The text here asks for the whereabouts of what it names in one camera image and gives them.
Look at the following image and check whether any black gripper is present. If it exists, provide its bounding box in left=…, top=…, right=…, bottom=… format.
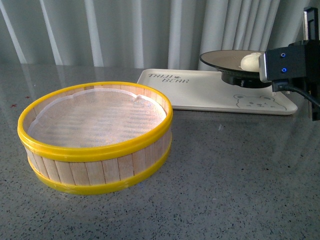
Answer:
left=294, top=6, right=320, bottom=121

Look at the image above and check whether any white steamed bun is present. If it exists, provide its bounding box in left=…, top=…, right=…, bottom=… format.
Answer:
left=239, top=52, right=264, bottom=73

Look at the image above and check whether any beige plate with black rim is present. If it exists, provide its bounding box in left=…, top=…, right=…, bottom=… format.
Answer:
left=199, top=50, right=271, bottom=89

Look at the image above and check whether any cream rectangular bear tray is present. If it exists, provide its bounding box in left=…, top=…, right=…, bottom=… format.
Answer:
left=137, top=69, right=298, bottom=116

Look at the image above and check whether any grey pleated curtain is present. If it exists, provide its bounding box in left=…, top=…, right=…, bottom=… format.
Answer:
left=0, top=0, right=320, bottom=70

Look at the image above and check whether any white steamer liner cloth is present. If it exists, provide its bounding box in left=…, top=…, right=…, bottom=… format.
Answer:
left=27, top=88, right=166, bottom=148

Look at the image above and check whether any yellow rimmed bamboo steamer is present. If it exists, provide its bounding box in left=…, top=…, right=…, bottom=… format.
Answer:
left=17, top=81, right=173, bottom=195

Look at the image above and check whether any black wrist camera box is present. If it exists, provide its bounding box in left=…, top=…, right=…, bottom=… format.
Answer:
left=258, top=40, right=320, bottom=96

